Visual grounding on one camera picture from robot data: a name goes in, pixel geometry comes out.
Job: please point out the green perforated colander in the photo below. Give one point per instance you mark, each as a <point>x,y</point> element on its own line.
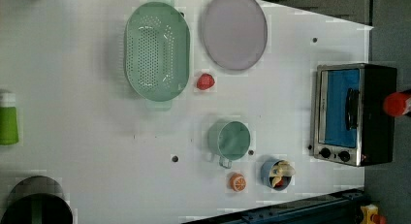
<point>157,53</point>

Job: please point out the blue metal frame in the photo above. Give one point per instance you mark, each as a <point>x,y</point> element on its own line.
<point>336,208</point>

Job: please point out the yellow red emergency button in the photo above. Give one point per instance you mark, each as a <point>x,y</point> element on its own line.
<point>372,216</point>

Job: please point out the round lilac plate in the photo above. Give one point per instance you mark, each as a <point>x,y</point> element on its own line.
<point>235,33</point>

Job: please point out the blue cup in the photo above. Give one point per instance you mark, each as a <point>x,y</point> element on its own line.
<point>265,175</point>

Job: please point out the red toy strawberry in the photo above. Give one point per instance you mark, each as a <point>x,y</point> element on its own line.
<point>205,81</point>

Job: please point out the red ketchup bottle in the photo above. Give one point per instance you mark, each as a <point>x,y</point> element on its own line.
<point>397,104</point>

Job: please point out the black steel toaster oven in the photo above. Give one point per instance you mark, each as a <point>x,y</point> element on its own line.
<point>350,125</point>

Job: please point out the green white bottle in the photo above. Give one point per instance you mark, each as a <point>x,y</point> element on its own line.
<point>8,119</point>

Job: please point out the orange toy slice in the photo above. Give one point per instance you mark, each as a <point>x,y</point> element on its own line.
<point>237,182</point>

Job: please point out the green metal mug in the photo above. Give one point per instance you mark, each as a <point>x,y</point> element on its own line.
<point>229,140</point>

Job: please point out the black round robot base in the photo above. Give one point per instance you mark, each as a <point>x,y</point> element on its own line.
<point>37,200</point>

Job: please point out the garlic toy pieces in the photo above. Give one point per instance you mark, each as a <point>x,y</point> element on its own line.
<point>279,171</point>

